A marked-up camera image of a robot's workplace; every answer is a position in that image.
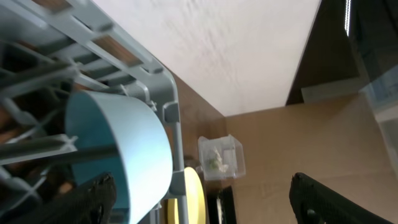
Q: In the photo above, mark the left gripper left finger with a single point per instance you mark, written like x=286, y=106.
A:
x=91, y=202

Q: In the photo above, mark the cardboard box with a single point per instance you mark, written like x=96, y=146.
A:
x=336, y=142

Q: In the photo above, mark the clear plastic bin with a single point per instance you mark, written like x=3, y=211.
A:
x=230, y=150

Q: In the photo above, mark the yellow plate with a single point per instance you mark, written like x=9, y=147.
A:
x=195, y=200

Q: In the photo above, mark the white tissue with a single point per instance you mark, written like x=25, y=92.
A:
x=223, y=167

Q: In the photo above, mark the green snack wrapper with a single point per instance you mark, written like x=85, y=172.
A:
x=213, y=164

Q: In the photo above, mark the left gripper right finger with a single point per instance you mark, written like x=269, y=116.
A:
x=313, y=202

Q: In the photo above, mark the grey dishwasher rack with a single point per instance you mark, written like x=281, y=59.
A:
x=49, y=51

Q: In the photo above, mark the light blue bowl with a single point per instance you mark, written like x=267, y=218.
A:
x=143, y=167

